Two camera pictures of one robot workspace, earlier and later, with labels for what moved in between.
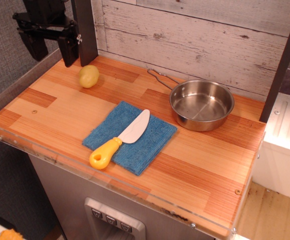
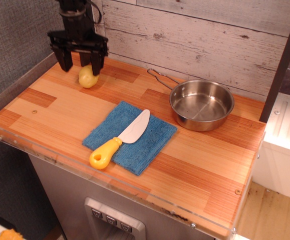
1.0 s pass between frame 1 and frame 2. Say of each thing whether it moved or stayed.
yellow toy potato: stayed
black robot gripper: moved
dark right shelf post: stayed
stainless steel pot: stayed
